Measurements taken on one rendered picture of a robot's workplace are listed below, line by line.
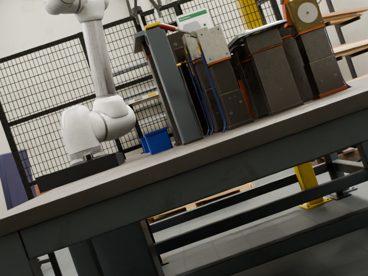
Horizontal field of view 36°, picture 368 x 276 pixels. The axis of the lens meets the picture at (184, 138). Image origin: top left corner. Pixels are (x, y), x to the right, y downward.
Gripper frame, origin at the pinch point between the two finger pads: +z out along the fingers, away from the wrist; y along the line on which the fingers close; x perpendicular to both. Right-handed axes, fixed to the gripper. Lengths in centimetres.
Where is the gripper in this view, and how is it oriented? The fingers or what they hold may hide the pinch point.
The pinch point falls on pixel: (150, 22)
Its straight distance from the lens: 228.6
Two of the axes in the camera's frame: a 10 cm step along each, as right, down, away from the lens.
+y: 9.4, -3.3, 0.9
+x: -0.9, 0.1, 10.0
